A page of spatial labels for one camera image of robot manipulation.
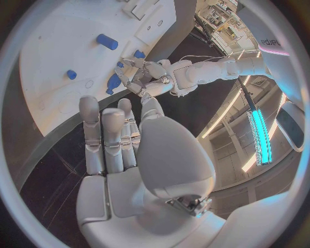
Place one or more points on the blue gear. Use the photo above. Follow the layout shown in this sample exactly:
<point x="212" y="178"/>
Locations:
<point x="113" y="81"/>

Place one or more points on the blue block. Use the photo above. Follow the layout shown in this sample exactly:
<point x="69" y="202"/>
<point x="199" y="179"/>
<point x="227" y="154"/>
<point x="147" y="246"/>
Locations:
<point x="139" y="53"/>

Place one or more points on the white pod with dark face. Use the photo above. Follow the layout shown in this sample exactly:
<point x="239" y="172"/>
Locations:
<point x="290" y="127"/>

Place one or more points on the white task board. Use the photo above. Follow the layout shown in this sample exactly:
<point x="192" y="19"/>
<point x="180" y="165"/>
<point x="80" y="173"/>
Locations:
<point x="60" y="38"/>

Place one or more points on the workshop desk with equipment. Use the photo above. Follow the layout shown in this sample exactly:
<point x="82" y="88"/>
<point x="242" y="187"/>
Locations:
<point x="225" y="27"/>

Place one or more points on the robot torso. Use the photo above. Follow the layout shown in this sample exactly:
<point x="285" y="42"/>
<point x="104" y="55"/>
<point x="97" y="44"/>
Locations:
<point x="278" y="29"/>

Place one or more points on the blue peg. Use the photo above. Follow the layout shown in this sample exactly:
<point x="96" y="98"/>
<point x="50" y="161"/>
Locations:
<point x="71" y="74"/>
<point x="120" y="64"/>
<point x="109" y="91"/>

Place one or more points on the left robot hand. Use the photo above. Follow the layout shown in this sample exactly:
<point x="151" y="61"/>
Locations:
<point x="155" y="71"/>

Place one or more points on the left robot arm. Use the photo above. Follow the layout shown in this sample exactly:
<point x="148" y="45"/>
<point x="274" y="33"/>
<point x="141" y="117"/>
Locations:
<point x="208" y="73"/>

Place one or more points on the blue long cylinder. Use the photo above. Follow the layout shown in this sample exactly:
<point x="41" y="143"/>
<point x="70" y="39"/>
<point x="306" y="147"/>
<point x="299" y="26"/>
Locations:
<point x="106" y="41"/>

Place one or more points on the glowing light bar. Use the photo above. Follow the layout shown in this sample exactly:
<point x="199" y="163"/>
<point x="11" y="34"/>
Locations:
<point x="262" y="135"/>

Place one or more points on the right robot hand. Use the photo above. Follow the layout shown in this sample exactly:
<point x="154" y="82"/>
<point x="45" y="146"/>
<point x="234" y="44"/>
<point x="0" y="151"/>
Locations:
<point x="174" y="158"/>

